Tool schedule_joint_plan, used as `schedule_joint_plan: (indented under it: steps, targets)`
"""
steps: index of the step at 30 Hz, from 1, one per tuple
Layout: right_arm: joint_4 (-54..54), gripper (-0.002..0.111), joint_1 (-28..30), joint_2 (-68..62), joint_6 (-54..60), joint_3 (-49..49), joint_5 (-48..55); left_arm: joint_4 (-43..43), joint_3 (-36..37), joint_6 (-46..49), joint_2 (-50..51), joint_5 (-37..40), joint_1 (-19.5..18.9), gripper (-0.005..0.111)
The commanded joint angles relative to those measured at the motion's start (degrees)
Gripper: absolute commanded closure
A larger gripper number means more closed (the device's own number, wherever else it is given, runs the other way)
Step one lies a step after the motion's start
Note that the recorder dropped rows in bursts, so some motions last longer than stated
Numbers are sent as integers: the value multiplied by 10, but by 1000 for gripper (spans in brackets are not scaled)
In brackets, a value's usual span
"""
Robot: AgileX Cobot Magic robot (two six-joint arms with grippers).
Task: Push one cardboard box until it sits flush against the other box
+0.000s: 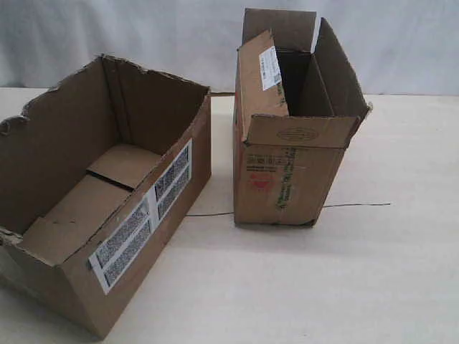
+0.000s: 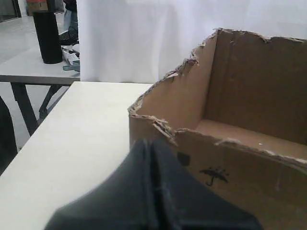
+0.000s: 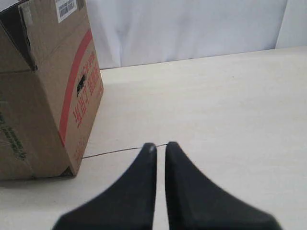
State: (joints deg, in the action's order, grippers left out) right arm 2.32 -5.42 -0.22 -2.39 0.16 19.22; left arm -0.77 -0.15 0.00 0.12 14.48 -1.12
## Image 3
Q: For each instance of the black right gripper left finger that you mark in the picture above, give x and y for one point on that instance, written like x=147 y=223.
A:
x=128 y=204

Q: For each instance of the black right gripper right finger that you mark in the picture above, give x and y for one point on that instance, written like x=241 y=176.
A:
x=194 y=202

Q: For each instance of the brown cardboard box red print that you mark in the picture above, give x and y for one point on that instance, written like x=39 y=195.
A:
x=50 y=87

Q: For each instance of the white backdrop curtain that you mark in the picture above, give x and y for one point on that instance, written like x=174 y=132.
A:
x=137 y=32

